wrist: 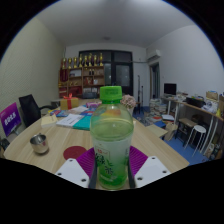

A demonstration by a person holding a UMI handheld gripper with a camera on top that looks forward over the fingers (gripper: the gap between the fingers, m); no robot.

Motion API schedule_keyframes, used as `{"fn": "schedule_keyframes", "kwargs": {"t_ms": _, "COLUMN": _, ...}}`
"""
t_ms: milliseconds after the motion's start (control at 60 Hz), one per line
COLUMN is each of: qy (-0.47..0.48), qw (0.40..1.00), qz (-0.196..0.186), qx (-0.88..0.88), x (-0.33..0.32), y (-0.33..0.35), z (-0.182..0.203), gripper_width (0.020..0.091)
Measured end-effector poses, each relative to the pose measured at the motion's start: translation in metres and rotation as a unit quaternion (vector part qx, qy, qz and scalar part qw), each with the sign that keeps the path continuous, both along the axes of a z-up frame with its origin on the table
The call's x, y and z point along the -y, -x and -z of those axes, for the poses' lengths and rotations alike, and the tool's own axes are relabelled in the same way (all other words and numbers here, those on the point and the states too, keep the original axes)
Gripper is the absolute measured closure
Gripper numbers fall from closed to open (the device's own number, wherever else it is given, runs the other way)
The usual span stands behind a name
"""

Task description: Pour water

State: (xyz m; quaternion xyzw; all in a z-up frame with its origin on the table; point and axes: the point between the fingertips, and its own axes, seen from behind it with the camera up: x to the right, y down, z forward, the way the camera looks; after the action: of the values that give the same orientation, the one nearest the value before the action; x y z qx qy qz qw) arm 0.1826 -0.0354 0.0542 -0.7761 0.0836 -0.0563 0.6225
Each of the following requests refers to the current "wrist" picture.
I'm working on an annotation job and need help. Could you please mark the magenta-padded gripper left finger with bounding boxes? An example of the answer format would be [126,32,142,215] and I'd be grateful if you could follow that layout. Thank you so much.
[54,147,98,190]

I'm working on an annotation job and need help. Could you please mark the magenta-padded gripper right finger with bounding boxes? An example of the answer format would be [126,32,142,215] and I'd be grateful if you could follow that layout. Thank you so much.
[127,145,172,189]

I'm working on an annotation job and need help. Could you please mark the green tea drink bottle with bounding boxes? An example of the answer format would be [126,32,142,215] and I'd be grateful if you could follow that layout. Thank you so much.
[89,85,135,191]

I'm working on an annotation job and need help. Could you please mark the flat round red coaster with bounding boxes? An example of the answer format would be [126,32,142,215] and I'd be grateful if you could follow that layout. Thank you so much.
[63,145,88,161]

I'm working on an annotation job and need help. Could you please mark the small metal cup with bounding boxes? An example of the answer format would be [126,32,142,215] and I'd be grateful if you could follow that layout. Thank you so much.
[29,132,50,155]

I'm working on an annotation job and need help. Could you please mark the brown paper bag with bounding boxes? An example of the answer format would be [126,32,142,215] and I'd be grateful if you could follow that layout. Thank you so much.
[164,122,179,140]

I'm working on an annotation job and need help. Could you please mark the teal book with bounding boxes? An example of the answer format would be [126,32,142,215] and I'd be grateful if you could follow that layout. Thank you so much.
[72,115,93,131]

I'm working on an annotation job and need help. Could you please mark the white booklet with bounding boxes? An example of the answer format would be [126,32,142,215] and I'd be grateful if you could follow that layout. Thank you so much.
[55,113,84,129]

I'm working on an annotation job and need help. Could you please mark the small beige notebook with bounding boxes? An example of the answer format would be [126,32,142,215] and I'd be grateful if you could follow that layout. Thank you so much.
[40,113,59,129]

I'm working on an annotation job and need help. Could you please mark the blue book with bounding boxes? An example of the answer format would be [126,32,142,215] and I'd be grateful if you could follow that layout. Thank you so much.
[49,109,69,118]

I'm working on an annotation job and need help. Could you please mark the pile of books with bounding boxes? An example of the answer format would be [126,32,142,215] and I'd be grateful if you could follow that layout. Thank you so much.
[146,97,169,124]

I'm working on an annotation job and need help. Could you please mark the white round stool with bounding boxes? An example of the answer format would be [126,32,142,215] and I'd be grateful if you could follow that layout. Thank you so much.
[184,124,208,155]

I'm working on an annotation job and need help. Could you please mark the yellow gift box, red ribbon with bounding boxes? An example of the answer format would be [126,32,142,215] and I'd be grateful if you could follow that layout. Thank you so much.
[59,93,80,111]

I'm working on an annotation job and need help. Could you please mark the pink flat box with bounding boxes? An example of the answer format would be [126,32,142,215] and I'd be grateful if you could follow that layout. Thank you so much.
[85,101,101,109]

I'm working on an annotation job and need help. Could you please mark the potted pink flowers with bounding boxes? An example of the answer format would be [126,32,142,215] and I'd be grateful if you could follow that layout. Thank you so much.
[120,94,138,116]

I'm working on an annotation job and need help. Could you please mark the black bag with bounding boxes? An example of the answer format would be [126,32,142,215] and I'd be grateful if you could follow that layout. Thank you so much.
[0,138,11,151]

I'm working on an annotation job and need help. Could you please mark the wooden side desk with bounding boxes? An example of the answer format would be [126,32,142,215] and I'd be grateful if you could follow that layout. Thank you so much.
[161,93,224,161]

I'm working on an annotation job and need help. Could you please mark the black office chair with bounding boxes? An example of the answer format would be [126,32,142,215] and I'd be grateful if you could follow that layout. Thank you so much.
[18,94,56,128]

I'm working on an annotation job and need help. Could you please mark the black tripod stand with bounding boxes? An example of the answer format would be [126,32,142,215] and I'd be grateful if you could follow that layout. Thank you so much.
[136,74,145,106]

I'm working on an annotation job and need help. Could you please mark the purple sign board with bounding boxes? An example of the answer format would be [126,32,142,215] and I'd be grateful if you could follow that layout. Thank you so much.
[0,102,23,138]

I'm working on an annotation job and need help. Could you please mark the black computer monitor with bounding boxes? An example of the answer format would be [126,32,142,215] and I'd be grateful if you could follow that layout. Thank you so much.
[163,82,178,96]

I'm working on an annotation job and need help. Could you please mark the wooden shelf unit with trophies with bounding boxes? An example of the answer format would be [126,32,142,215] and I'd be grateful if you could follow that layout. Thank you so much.
[58,53,106,99]

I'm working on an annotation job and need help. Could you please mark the black framed glass door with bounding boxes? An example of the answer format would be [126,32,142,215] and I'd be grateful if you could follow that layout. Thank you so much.
[78,49,134,98]

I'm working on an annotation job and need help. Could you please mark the white wall air conditioner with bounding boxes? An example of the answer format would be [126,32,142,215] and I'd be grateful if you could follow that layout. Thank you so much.
[146,49,162,62]

